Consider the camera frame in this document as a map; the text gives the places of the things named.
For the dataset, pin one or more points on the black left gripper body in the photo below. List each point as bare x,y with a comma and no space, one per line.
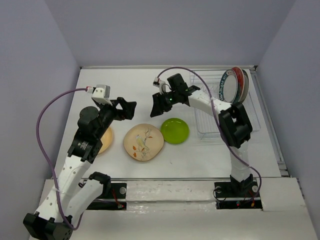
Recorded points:
107,114

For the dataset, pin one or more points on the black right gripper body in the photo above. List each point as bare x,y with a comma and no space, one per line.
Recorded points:
170,99

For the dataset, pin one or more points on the beige plate with bird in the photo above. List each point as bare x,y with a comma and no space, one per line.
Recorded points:
143,142

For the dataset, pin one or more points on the large green rimmed lettered plate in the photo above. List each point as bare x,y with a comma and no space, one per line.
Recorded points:
228,86

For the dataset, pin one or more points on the red plate with teal flower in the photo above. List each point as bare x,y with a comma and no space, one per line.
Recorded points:
240,83

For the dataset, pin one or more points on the small green red rimmed plate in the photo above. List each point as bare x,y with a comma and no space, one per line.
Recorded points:
246,86

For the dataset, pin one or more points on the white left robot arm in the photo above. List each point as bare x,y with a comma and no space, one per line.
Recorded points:
61,211

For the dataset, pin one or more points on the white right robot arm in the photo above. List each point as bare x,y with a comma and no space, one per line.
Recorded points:
232,122

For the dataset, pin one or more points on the plain yellow plate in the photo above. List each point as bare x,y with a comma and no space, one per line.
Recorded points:
106,140

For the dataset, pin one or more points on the lime green plate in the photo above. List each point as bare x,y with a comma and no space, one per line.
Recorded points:
175,131

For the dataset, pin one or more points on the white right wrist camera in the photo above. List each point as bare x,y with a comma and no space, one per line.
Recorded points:
158,82

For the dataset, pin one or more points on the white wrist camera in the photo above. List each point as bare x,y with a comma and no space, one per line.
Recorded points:
158,82
101,94

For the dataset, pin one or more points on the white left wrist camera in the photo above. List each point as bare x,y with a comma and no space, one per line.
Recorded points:
101,94

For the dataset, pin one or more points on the white wire dish rack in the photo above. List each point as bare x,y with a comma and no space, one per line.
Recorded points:
205,124

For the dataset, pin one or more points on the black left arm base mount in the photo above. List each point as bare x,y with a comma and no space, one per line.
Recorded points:
114,200

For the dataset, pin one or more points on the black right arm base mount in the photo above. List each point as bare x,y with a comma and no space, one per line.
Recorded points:
227,199

